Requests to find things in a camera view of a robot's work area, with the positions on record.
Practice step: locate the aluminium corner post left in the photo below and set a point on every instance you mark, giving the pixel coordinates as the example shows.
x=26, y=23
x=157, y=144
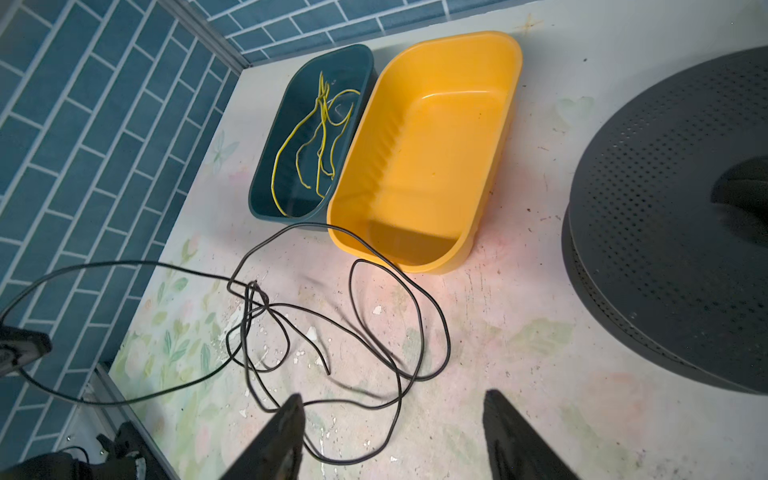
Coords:
x=190, y=15

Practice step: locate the dark grey perforated spool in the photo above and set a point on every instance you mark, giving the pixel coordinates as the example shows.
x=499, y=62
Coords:
x=664, y=238

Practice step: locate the yellow plastic bin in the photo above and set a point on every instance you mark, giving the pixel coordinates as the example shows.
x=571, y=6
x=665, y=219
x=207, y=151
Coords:
x=422, y=163

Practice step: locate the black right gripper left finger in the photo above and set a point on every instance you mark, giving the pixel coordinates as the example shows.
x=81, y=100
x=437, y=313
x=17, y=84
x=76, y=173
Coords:
x=276, y=452

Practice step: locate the dark teal plastic bin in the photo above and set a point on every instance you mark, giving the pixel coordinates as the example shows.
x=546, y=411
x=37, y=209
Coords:
x=306, y=149

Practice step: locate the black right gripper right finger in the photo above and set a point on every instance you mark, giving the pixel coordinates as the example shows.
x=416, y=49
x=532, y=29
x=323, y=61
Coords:
x=515, y=449

